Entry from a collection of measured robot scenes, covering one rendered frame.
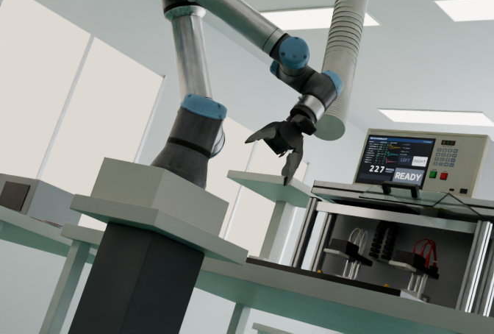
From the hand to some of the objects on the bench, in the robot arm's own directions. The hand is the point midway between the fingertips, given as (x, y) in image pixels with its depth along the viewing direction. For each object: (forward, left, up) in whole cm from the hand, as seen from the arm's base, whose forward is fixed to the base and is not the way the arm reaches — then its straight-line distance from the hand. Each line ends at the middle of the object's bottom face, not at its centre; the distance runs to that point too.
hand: (265, 164), depth 214 cm
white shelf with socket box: (+102, +101, -24) cm, 146 cm away
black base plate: (+53, +6, -21) cm, 57 cm away
